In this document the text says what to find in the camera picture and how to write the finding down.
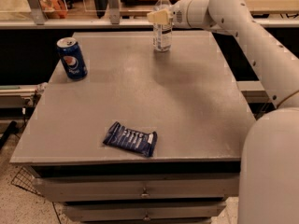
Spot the grey drawer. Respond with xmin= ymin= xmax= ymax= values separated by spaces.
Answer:
xmin=64 ymin=202 xmax=226 ymax=222
xmin=33 ymin=173 xmax=239 ymax=203

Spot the clear plastic water bottle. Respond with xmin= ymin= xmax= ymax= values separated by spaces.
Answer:
xmin=153 ymin=0 xmax=172 ymax=52

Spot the orange plastic bag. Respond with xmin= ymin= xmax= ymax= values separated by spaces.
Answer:
xmin=39 ymin=0 xmax=67 ymax=19

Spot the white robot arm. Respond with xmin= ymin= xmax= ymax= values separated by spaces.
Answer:
xmin=147 ymin=0 xmax=299 ymax=224

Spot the blue Pepsi soda can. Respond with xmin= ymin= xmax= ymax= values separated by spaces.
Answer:
xmin=57 ymin=37 xmax=88 ymax=80

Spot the lower grey drawer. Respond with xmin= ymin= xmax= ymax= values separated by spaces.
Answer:
xmin=64 ymin=202 xmax=226 ymax=222

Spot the grey metal rail frame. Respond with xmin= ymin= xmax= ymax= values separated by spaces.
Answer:
xmin=0 ymin=0 xmax=299 ymax=29

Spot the black wire grid rack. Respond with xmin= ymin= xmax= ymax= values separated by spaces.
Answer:
xmin=11 ymin=167 xmax=41 ymax=196

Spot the upper grey drawer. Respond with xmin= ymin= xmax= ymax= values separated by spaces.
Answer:
xmin=33 ymin=173 xmax=239 ymax=203

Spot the grey drawer cabinet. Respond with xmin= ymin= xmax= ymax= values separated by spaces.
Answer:
xmin=11 ymin=31 xmax=254 ymax=224

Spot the dark blue snack wrapper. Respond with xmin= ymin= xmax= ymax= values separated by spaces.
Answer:
xmin=103 ymin=121 xmax=158 ymax=158

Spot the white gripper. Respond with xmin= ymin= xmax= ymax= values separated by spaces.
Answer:
xmin=147 ymin=0 xmax=191 ymax=28

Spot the black pole on floor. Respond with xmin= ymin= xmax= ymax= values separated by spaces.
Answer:
xmin=0 ymin=121 xmax=19 ymax=150

